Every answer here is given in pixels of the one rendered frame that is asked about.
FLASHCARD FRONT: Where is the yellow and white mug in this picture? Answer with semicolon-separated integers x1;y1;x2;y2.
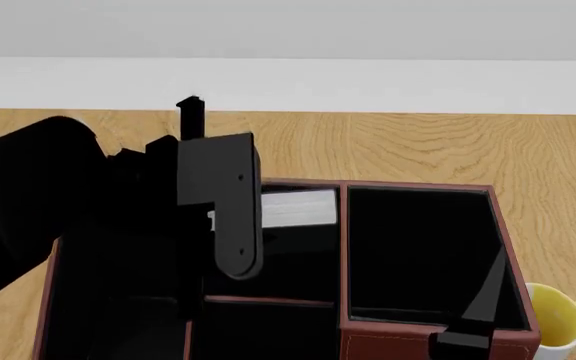
523;281;576;360

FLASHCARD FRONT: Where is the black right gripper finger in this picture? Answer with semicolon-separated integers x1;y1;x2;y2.
435;246;508;351

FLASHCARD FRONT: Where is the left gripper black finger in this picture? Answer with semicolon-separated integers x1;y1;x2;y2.
177;206;206;321
176;131;265;282

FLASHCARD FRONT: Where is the brown leather desk caddy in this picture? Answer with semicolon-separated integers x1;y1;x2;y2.
31;178;541;360

